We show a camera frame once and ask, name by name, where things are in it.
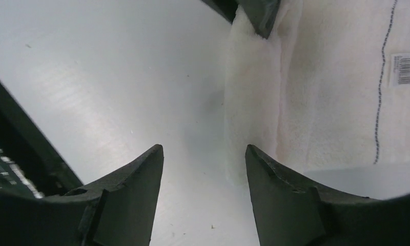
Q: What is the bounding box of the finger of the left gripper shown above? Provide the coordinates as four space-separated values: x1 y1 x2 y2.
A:
201 0 238 23
237 0 281 39

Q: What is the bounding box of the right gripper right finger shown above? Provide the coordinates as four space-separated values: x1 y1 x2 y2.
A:
245 145 374 245

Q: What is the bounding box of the cream towel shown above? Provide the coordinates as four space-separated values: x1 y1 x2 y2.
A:
223 1 410 185

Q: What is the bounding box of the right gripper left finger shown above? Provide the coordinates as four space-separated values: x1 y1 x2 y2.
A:
48 144 164 245

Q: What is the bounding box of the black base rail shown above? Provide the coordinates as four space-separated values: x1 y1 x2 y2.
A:
0 82 83 198

